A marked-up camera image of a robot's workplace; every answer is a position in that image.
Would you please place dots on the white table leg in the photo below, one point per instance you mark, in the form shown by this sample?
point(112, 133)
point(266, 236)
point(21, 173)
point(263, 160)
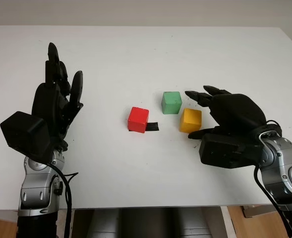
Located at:
point(229, 223)

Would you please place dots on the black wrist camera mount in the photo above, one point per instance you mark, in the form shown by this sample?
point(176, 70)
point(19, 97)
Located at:
point(26, 134)
point(223, 151)

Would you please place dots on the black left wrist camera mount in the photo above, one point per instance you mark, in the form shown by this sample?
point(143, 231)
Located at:
point(26, 134)

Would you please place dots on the green cube block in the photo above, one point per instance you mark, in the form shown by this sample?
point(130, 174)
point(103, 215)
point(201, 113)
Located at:
point(171, 102)

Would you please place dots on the yellow cube block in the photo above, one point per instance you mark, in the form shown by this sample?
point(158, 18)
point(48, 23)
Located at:
point(190, 120)

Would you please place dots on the red cube block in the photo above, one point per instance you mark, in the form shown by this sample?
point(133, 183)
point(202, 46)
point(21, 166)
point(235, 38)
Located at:
point(137, 120)

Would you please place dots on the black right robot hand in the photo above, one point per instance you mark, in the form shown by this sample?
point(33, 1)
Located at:
point(235, 111)

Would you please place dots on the black tape strip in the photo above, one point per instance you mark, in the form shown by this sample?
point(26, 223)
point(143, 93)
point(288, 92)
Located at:
point(153, 127)

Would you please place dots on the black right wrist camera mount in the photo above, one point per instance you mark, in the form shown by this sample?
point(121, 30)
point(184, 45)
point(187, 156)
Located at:
point(223, 151)

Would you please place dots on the dark grey robot body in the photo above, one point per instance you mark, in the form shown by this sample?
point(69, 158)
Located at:
point(148, 223)

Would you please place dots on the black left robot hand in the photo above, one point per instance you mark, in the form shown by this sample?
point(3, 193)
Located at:
point(49, 104)

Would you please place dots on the grey table frame bracket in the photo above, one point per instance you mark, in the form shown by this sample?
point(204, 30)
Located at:
point(254, 212)

